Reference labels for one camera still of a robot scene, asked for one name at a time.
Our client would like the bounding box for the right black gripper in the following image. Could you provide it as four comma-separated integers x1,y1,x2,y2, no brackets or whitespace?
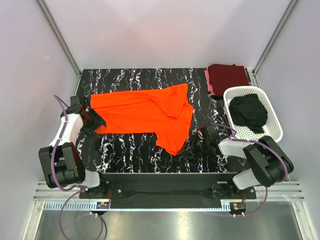
177,133,210,160

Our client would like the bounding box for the orange t shirt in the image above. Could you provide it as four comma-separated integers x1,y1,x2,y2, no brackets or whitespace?
90,83,194,156

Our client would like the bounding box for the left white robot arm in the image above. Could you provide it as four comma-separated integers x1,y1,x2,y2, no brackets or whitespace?
38,95,108,198

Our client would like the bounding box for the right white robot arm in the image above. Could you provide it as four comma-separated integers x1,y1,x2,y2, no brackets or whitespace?
179,125,294,199

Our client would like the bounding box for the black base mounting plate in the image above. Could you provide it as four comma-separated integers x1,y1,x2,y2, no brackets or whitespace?
80,173,257,200

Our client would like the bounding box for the folded pink t shirt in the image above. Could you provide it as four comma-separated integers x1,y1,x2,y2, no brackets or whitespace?
204,69,214,95

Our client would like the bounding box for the white plastic laundry basket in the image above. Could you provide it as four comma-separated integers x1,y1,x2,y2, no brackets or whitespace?
223,86,283,143

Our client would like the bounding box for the black t shirt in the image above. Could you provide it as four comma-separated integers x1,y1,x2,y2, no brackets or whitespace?
228,93,268,134

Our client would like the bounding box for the folded maroon t shirt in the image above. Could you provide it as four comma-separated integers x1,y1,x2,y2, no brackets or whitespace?
206,64,250,97

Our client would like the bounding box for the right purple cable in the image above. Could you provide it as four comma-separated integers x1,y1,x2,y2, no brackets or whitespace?
212,123,291,217

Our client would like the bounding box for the purple cable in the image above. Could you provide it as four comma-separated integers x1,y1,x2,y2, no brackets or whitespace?
51,94,109,240
212,123,291,217

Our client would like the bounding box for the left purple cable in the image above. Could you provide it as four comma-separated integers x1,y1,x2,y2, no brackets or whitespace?
51,94,109,240

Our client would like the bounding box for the left aluminium frame post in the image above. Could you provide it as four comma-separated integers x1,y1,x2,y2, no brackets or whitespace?
36,0,82,77

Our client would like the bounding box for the aluminium frame post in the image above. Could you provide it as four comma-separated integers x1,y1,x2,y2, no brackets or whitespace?
252,0,300,75
36,0,82,77

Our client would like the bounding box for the white slotted cable duct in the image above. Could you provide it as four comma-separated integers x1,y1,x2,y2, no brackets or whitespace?
43,201,232,213

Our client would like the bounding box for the aluminium front rail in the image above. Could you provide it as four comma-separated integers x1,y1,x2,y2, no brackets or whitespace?
33,180,305,202

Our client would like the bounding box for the right aluminium frame post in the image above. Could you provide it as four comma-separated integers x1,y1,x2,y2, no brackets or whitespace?
252,0,300,75

